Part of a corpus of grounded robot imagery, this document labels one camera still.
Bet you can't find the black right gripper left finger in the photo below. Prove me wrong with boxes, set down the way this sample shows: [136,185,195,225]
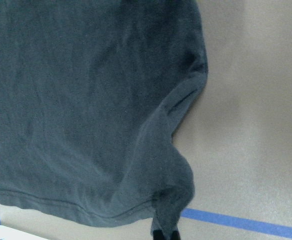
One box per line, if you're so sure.
[153,229,165,240]

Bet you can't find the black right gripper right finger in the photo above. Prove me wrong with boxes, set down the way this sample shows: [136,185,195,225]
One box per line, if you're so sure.
[170,230,180,240]

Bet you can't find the black graphic t-shirt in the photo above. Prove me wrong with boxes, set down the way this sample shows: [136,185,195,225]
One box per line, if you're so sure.
[0,0,208,240]

